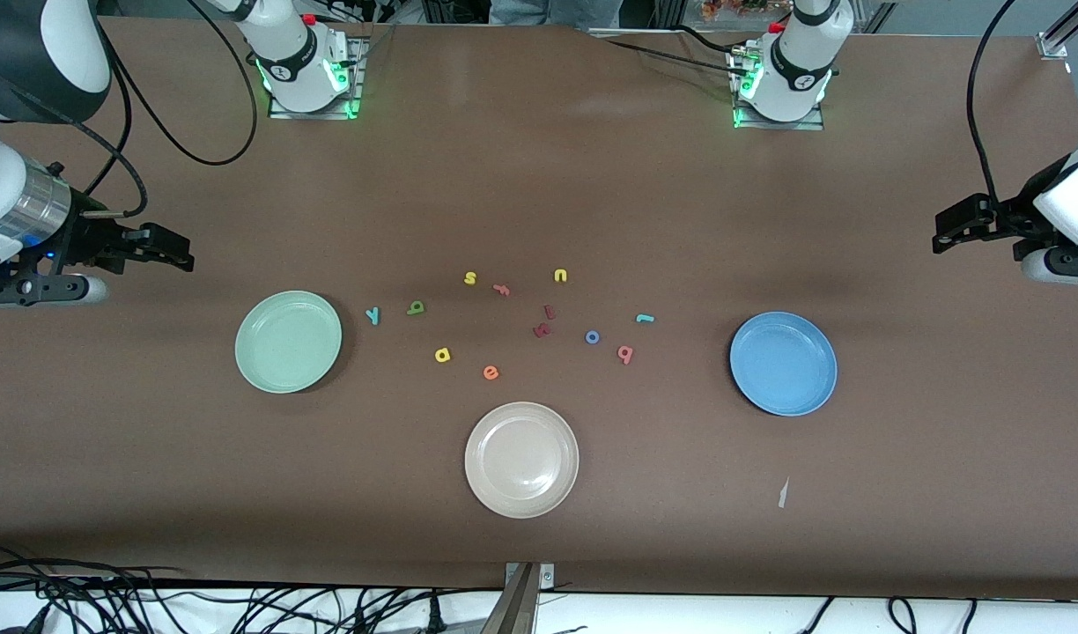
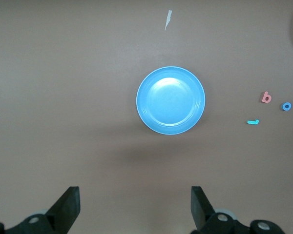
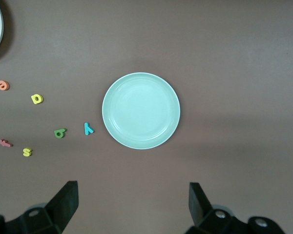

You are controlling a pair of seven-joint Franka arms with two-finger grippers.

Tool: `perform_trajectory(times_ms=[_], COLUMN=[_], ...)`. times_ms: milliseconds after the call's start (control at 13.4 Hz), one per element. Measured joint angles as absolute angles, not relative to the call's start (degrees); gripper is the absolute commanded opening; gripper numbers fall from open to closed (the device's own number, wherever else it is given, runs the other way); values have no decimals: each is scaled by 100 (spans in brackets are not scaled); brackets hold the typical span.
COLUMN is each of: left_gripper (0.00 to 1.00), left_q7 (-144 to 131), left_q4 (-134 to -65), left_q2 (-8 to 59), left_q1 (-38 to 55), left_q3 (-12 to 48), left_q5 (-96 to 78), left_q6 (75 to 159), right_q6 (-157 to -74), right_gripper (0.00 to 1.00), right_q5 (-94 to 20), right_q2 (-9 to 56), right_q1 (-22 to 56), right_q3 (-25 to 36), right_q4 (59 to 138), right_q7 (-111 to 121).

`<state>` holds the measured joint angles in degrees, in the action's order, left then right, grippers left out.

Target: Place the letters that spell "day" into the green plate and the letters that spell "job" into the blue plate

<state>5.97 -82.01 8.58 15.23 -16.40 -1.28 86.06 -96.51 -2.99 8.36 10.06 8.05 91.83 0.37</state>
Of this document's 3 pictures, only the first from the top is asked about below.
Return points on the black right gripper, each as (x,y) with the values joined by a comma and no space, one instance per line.
(88,239)

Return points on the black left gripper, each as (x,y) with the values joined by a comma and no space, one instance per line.
(1011,219)

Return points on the pink letter g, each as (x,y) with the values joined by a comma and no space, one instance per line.
(627,360)

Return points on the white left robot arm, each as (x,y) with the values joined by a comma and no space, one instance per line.
(799,62)

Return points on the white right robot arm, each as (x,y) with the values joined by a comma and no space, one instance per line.
(28,53)

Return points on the light green plate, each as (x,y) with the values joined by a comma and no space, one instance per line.
(288,343)

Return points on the blue plate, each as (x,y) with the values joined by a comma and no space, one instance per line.
(783,364)

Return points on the orange decorative object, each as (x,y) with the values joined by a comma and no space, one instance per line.
(733,7)

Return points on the grey tape scrap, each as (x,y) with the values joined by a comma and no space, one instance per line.
(783,493)

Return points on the dark red letter k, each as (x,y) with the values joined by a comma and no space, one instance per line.
(542,331)

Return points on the beige plate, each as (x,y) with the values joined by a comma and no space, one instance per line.
(521,460)

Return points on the person in grey clothes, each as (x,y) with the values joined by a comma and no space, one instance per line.
(548,11)

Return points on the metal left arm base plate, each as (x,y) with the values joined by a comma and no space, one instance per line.
(816,123)

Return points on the aluminium frame profile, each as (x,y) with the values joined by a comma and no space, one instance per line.
(1063,31)

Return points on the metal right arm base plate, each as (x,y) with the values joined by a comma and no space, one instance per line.
(356,88)

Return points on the metal table edge bracket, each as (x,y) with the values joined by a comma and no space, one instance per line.
(526,599)

